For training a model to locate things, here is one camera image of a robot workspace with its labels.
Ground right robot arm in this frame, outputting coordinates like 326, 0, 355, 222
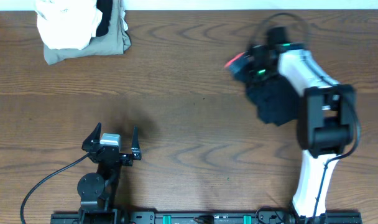
246, 27, 360, 222

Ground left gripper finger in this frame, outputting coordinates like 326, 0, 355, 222
81, 123, 101, 152
131, 126, 142, 161

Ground khaki folded garment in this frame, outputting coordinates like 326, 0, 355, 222
44, 0, 131, 65

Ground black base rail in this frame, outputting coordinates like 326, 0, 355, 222
50, 209, 362, 224

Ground white folded garment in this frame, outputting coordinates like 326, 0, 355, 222
34, 0, 103, 50

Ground black leggings with coral cuffs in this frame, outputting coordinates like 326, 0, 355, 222
224, 52, 300, 126

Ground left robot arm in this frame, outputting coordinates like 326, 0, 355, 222
77, 123, 142, 224

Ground black folded garment on pile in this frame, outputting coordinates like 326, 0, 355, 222
96, 0, 113, 37

